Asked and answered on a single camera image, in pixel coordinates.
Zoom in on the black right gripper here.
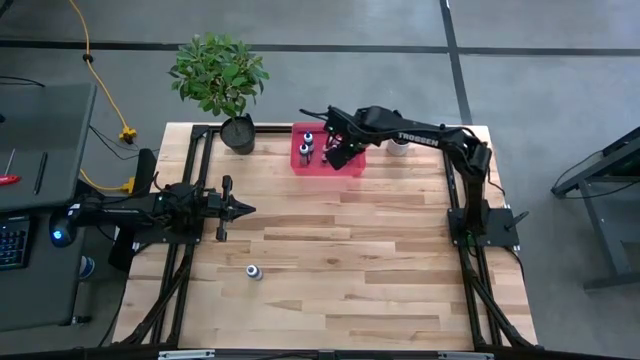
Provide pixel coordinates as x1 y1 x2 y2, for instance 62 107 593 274
325 124 369 172

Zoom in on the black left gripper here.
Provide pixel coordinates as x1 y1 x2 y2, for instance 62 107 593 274
202 174 257 243

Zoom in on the pink translucent plastic bin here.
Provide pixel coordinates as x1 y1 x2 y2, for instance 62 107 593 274
290 121 367 178

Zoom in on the white plant pot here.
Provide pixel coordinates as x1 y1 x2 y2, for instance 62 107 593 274
387 138 412 158

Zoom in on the black plant pot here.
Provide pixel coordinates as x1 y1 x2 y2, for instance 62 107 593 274
219 113 257 156

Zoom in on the green leafy potted tree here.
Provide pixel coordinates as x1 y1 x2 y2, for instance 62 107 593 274
168 32 270 119

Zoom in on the black glowing computer mouse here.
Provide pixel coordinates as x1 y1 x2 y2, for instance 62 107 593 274
48 217 79 249

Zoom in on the black pen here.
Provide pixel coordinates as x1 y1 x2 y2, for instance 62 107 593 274
33 151 49 196

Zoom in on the dark grey desk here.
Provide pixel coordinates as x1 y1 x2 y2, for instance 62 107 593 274
0 82 99 332

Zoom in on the black backlit keyboard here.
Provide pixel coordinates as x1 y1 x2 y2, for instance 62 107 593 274
0 215 32 271

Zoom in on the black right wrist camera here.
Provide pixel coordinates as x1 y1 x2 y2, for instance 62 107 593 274
324 104 351 132

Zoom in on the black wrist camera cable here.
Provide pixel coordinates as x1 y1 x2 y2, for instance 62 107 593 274
298 107 331 122

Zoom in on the black aluminium table frame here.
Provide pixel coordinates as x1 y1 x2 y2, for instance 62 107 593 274
112 122 540 351

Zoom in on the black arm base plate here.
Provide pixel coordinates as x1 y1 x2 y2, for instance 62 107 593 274
447 207 530 250
115 189 204 246

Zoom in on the yellow extension cable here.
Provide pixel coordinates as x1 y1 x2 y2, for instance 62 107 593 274
67 0 139 146
78 168 137 195

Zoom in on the silver metal bracket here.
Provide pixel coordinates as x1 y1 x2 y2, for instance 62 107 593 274
438 351 495 360
158 349 216 360

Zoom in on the red-handled screwdriver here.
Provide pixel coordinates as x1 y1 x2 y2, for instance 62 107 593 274
0 148 22 187

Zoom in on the grey metal desk frame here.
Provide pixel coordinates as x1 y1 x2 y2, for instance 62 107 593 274
549 124 640 292

